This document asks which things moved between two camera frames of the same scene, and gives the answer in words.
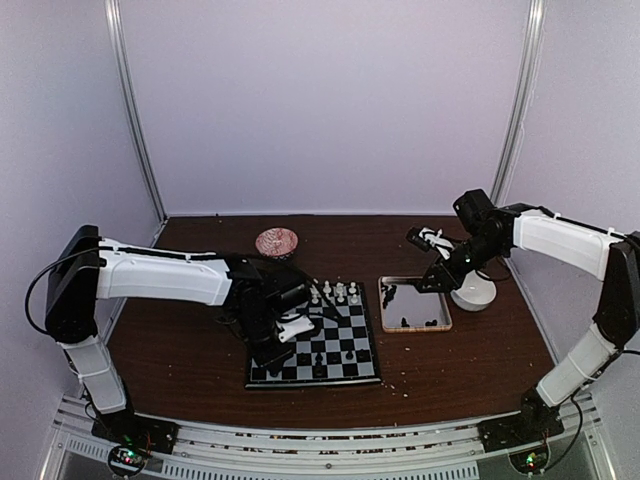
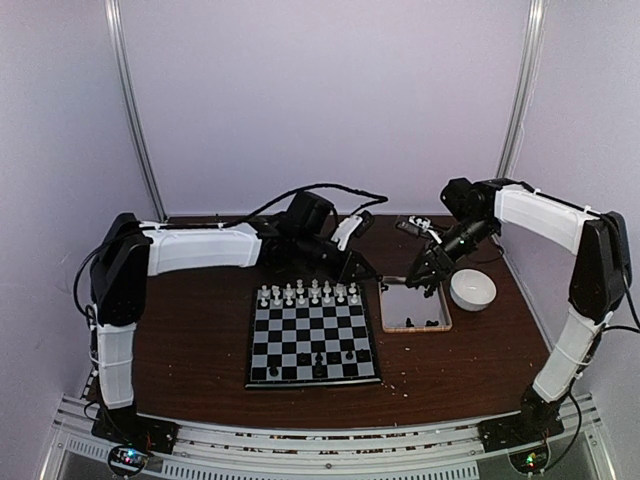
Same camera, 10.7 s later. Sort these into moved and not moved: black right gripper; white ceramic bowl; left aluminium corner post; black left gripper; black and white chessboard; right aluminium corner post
Moved: black left gripper; black right gripper
Not moved: left aluminium corner post; black and white chessboard; right aluminium corner post; white ceramic bowl
